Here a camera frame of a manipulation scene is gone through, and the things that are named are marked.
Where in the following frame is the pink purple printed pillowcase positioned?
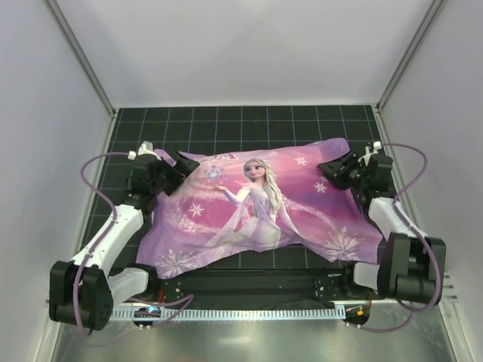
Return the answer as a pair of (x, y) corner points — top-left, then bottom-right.
(137, 138), (382, 279)

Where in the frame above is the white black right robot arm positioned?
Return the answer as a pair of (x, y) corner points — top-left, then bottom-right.
(318, 148), (446, 311)

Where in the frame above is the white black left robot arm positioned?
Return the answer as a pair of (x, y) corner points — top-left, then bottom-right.
(48, 143), (200, 335)

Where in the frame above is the black gridded work mat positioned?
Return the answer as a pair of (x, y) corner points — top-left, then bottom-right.
(77, 104), (408, 271)

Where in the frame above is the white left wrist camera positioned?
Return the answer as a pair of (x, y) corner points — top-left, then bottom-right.
(128, 141), (161, 161)

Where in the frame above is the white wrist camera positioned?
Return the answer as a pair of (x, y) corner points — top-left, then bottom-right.
(128, 141), (161, 161)
(364, 141), (383, 155)

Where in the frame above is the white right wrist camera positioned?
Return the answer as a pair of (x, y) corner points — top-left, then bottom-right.
(364, 141), (383, 155)

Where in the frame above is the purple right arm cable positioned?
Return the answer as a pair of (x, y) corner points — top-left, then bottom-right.
(361, 142), (442, 333)

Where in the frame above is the left aluminium frame post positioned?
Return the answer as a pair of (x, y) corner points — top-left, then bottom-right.
(44, 0), (115, 118)

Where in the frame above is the aluminium frame post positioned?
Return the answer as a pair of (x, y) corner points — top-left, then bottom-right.
(375, 0), (447, 112)
(44, 0), (115, 118)

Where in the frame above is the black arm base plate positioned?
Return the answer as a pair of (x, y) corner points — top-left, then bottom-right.
(138, 268), (376, 311)

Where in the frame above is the slotted grey cable duct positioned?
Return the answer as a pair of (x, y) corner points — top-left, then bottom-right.
(109, 305), (346, 323)

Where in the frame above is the right aluminium frame post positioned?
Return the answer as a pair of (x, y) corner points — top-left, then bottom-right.
(375, 0), (447, 112)

